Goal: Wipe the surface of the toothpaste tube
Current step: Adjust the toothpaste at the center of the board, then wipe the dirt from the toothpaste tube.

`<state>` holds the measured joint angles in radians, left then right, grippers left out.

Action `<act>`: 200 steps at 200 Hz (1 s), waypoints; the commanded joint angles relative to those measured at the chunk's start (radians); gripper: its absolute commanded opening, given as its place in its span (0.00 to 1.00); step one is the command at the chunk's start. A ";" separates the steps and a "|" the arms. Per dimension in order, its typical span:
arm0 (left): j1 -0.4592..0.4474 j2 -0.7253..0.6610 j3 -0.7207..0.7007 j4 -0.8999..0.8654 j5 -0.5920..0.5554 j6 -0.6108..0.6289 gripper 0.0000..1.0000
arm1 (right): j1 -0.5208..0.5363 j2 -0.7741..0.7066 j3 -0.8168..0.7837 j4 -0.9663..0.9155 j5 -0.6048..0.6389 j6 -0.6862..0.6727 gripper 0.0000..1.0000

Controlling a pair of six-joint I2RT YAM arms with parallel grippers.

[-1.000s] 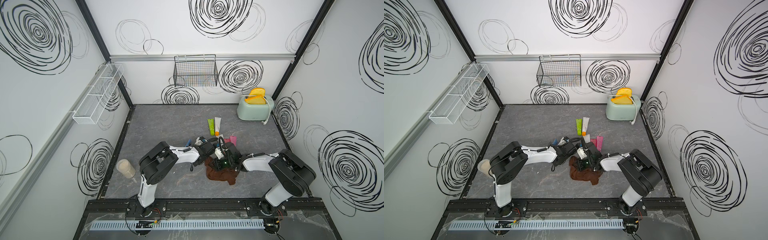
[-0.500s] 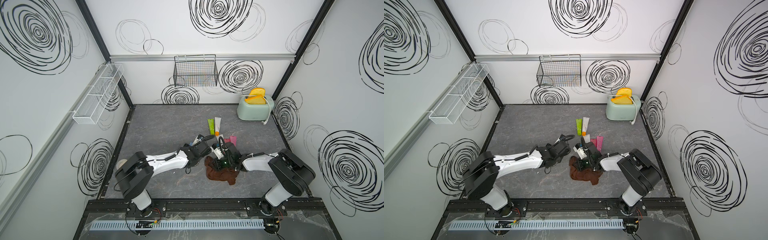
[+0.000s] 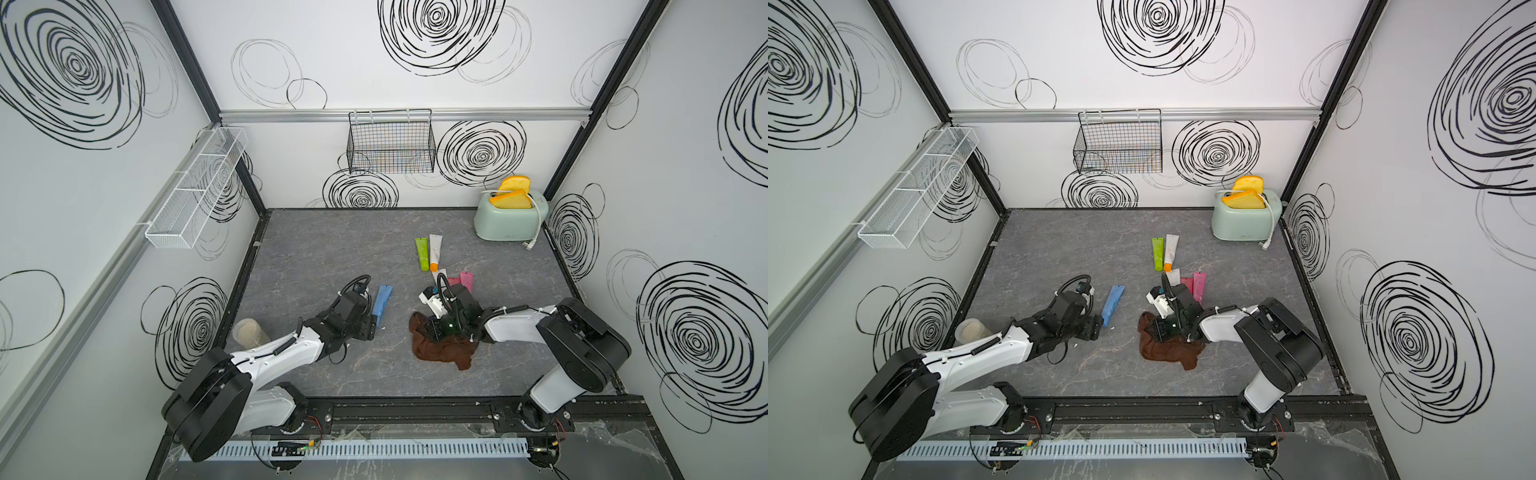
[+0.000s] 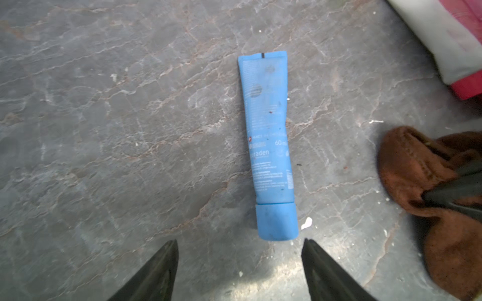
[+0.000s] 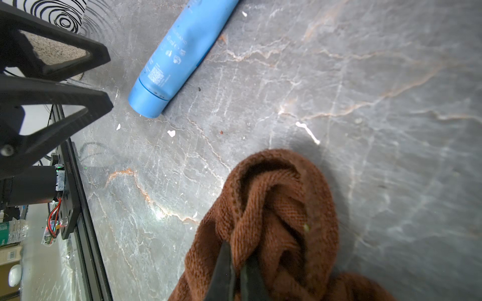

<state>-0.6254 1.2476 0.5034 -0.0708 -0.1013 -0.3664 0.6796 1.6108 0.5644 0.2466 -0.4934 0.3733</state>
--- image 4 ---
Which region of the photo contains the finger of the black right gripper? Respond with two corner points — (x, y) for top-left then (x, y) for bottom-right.
(422, 160), (481, 222)

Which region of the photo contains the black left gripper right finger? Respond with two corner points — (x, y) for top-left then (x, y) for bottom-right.
(301, 238), (376, 301)

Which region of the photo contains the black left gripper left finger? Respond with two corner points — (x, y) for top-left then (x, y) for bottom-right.
(109, 240), (179, 301)

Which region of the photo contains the brown cloth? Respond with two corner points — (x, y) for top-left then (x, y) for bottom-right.
(378, 126), (481, 300)

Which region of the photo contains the white pink-cap toothpaste tube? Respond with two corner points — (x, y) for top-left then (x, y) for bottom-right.
(389, 1), (481, 100)

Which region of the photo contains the crimson pink toothpaste tube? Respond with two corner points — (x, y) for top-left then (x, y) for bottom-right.
(441, 0), (481, 42)

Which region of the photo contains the blue toothpaste tube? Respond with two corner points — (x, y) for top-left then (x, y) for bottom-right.
(238, 51), (299, 242)

